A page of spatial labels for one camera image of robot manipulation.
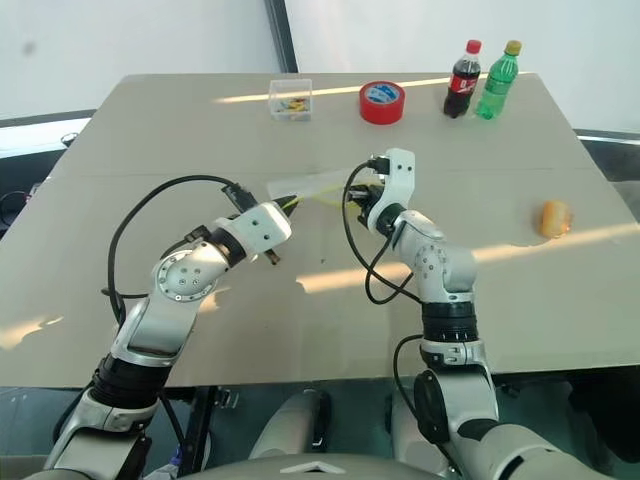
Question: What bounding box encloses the grey rounded robot leg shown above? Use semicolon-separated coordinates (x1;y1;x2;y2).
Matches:
384;387;454;476
248;388;332;462

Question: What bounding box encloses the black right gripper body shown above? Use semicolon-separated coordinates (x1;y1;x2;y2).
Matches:
355;181;387;227

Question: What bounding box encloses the black table leg frame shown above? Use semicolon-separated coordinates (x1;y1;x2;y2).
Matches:
159;385;241;476

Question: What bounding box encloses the dark window pillar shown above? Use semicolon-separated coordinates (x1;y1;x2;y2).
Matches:
264;0;300;74

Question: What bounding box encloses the clear plastic box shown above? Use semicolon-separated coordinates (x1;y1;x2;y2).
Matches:
268;78;315;123

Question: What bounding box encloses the clear plastic zip bag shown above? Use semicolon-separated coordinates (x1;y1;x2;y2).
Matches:
266;166;362;210

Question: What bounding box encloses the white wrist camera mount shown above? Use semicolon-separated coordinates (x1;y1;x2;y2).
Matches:
218;201;294;262
367;147;417;232

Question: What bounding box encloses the red tape roll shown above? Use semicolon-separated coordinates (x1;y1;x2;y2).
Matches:
358;81;407;126

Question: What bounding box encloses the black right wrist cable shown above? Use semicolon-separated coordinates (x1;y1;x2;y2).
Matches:
341;153;427;306

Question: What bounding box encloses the silver robot torso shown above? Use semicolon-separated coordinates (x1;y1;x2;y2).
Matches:
174;452;454;480

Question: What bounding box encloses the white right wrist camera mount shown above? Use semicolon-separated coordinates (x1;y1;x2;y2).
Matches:
367;147;417;232

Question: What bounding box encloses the green bottle with yellow cap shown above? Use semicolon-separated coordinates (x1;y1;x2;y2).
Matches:
474;40;525;122

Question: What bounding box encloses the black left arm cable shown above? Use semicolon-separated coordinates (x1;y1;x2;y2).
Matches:
101;174;257;327

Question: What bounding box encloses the orange wrapped snack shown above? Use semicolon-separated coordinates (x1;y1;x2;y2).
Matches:
536;199;576;238

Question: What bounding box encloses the black right shoulder cable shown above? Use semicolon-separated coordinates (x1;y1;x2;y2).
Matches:
392;333;466;479

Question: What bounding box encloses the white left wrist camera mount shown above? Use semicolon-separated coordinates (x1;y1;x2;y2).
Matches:
218;201;294;262

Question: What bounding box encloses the cola bottle with red cap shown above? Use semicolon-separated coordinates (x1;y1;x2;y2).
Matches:
442;39;484;120

